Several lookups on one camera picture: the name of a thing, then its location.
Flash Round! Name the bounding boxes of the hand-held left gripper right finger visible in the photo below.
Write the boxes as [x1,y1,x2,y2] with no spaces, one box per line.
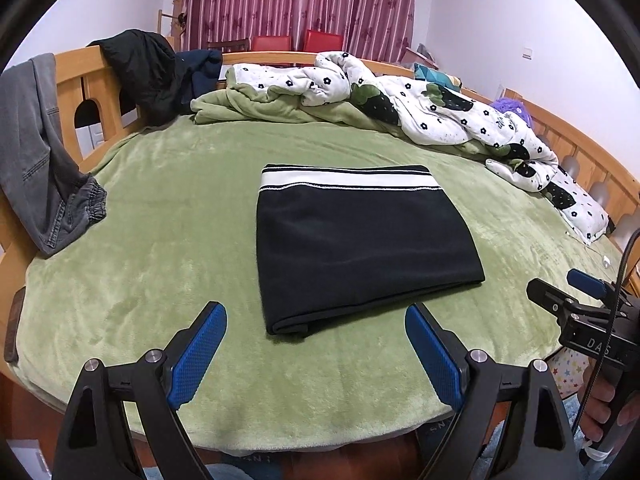
[405,302,586,480]

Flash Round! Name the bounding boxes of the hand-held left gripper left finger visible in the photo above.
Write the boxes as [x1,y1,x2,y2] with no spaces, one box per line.
[51,301,228,480]

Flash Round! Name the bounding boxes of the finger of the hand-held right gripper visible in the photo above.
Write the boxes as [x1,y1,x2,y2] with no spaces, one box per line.
[526,278,581,313]
[567,268,613,298]

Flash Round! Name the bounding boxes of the black pants with white stripe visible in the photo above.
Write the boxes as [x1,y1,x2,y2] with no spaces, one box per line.
[256,163,487,337]

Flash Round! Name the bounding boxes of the person's right hand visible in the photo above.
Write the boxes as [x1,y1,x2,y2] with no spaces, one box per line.
[582,375,633,443]

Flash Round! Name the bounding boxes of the star printed cloth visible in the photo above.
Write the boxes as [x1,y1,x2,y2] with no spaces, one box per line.
[547,347,593,406]

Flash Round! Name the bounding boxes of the green fleece blanket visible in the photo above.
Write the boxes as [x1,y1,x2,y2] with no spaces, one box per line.
[10,110,636,456]

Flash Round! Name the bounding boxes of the purple plush item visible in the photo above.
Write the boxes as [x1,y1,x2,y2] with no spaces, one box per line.
[489,97,533,128]

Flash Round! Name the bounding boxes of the white green floral quilt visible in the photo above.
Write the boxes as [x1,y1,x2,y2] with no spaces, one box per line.
[190,51,610,245]

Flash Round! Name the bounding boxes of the white plastic box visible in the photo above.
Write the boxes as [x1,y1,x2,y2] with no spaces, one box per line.
[75,125,108,154]

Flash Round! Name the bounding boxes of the teal cushion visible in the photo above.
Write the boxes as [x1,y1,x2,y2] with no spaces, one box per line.
[412,62,463,92]

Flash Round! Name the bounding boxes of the grey jeans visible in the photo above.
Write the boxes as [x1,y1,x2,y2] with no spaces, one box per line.
[0,53,108,259]

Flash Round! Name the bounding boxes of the black jacket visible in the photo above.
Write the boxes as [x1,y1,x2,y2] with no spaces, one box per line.
[87,30,201,127]

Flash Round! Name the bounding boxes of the navy blue garment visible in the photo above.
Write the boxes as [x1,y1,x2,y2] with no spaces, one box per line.
[176,49,223,103]

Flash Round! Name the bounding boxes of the dark wooden chair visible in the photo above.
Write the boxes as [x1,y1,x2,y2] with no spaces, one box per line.
[207,38,251,54]

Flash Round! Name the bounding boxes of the red chair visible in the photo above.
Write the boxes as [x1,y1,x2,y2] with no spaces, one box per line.
[251,35,292,53]
[304,29,343,53]

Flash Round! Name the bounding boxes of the wooden rack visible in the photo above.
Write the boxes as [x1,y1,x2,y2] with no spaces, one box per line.
[157,0,190,51]

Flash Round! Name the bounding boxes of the maroon floral curtain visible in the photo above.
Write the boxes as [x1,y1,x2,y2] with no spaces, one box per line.
[180,0,418,63]

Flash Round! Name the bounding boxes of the black cable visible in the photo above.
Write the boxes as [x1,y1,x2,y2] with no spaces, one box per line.
[575,227,640,431]

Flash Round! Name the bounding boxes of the wooden bed frame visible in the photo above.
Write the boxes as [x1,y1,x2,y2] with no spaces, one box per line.
[0,45,640,480]

